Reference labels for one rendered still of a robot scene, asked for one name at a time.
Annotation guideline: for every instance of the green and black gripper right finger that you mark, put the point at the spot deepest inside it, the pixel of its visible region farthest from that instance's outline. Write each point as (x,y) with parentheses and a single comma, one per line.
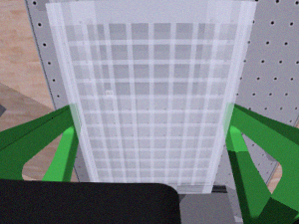
(281,141)

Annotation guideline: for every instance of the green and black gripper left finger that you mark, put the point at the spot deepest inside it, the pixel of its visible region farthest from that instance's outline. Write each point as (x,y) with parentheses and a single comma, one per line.
(20,143)

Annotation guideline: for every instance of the translucent white well plate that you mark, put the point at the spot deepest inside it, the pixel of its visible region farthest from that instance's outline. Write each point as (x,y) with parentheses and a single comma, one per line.
(176,139)

